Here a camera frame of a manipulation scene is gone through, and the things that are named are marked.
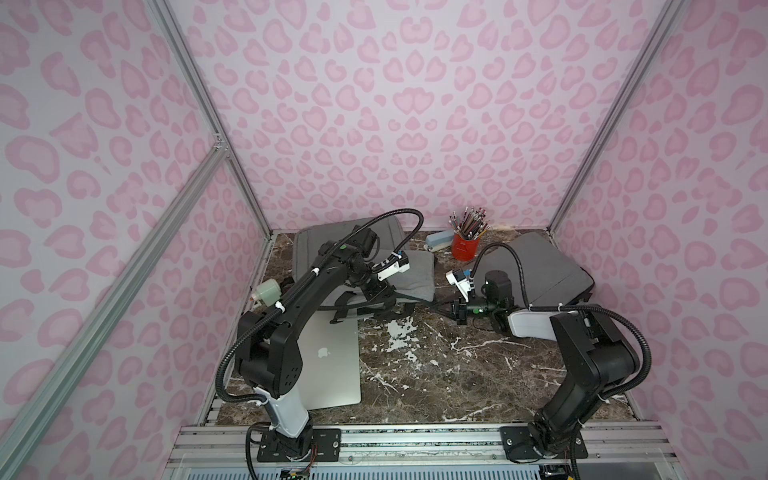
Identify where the grey zippered laptop bag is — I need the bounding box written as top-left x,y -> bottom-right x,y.
291,215 -> 409,289

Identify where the dark green laptop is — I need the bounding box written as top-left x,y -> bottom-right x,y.
296,311 -> 361,410

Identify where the grey laptop sleeve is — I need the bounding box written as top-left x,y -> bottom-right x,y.
322,250 -> 435,323

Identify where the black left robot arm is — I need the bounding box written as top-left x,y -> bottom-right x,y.
217,224 -> 410,443

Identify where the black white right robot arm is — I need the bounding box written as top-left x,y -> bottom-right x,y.
446,269 -> 649,464

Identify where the dark grey laptop case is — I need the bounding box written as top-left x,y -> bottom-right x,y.
474,233 -> 595,307

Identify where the red pencil cup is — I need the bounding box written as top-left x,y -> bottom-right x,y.
451,233 -> 479,262

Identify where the bundle of coloured pencils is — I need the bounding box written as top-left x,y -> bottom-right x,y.
449,207 -> 489,241

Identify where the pale green tape dispenser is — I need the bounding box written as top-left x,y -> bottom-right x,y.
249,279 -> 282,308

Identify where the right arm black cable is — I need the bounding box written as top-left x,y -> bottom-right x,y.
469,241 -> 653,480

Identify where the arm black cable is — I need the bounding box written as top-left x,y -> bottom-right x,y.
214,208 -> 425,480
469,241 -> 653,480

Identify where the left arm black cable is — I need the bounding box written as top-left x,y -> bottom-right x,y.
214,208 -> 425,480

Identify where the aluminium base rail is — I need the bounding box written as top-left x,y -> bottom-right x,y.
162,422 -> 686,479

